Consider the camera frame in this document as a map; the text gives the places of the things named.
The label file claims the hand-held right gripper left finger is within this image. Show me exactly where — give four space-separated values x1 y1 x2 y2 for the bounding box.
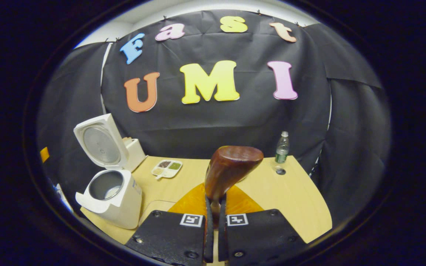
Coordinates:
125 183 214 265

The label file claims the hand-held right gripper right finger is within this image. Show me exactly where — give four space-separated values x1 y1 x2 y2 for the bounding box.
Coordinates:
219 185 308 265

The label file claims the white rice cooker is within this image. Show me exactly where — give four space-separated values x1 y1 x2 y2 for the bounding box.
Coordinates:
73 113 143 229

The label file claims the brown wooden spoon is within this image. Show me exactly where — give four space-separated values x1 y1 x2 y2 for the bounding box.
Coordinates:
204 146 264 222

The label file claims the divided white seasoning dish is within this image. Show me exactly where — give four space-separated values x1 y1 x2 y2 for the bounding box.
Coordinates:
151 159 183 180

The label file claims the white toaster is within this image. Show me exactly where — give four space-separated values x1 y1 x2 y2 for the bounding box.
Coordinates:
122 137 147 173

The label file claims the clear plastic water bottle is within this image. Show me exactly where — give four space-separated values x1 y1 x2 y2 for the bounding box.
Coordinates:
275 131 290 164

